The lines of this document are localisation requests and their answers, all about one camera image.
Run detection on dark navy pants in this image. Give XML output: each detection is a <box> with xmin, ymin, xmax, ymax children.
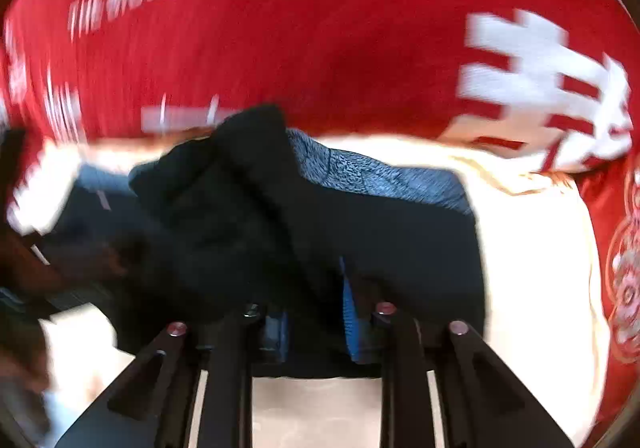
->
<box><xmin>42</xmin><ymin>107</ymin><xmax>485</xmax><ymax>379</ymax></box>

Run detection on cream satin bed sheet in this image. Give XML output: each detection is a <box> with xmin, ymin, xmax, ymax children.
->
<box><xmin>41</xmin><ymin>136</ymin><xmax>610</xmax><ymax>447</ymax></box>

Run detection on red embroidered pillow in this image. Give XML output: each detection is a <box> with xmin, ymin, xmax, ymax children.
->
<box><xmin>576</xmin><ymin>151</ymin><xmax>639</xmax><ymax>447</ymax></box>

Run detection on red blanket with white characters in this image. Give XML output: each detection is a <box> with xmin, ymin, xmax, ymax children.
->
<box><xmin>1</xmin><ymin>0</ymin><xmax>639</xmax><ymax>229</ymax></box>

